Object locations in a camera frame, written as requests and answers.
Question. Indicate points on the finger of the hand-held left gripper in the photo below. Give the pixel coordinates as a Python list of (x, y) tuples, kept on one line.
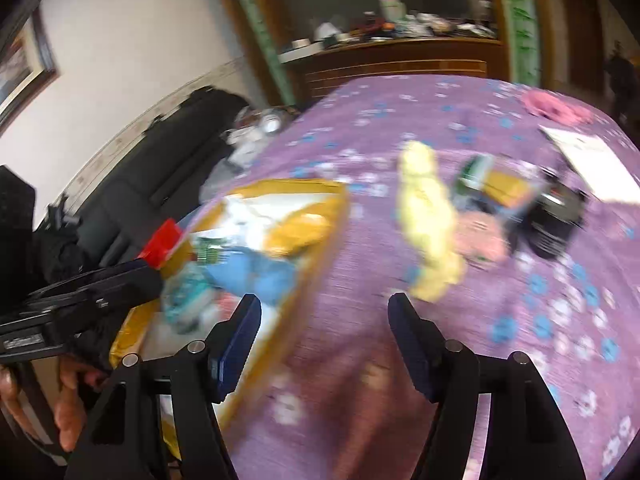
[(100, 277), (130, 290)]

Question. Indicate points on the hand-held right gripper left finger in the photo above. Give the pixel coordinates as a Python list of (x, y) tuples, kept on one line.
[(240, 340)]

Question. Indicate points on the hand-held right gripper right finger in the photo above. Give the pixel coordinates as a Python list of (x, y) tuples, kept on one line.
[(410, 345)]

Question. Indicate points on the red packet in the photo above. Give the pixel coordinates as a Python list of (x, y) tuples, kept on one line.
[(162, 242)]

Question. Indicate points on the light teal packet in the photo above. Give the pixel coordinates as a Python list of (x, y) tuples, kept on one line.
[(187, 297)]

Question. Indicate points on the blue cloth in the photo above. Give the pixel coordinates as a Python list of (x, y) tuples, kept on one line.
[(255, 275)]

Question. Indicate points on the yellow packet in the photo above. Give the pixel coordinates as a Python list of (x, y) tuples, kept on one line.
[(302, 232)]

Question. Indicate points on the pale yellow plush toy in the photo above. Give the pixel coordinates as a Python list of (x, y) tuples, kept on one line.
[(430, 220)]

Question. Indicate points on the yellow taped foam box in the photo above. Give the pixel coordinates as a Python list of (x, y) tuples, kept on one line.
[(320, 240)]

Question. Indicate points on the pink soft packet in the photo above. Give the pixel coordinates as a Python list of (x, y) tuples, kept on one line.
[(482, 237)]

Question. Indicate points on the person's left hand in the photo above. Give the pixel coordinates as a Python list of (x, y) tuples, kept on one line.
[(70, 410)]

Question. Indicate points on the black backpack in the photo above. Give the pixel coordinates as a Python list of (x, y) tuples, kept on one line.
[(65, 245)]

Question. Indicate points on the black sofa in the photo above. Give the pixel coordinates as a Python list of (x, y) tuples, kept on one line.
[(160, 160)]

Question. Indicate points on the green and tan packet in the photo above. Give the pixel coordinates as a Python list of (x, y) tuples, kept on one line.
[(492, 182)]

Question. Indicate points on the clear plastic bags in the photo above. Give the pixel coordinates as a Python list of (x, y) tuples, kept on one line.
[(255, 135)]

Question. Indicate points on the white paper sheet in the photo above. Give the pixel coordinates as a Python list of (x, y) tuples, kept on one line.
[(595, 165)]

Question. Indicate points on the wooden dresser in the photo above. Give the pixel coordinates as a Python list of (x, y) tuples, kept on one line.
[(400, 67)]

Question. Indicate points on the pink cloth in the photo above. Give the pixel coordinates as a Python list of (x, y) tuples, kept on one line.
[(555, 107)]

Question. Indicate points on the pile of dresser clutter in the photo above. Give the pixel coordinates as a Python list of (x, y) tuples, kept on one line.
[(410, 25)]

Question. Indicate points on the white container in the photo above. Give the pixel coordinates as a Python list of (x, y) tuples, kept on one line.
[(392, 7)]

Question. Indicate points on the dark standing object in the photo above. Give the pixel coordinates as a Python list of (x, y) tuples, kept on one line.
[(620, 80)]

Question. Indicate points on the wooden door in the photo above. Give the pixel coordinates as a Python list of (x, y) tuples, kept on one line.
[(582, 35)]

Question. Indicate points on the framed wall picture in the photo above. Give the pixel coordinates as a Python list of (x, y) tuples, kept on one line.
[(20, 70)]

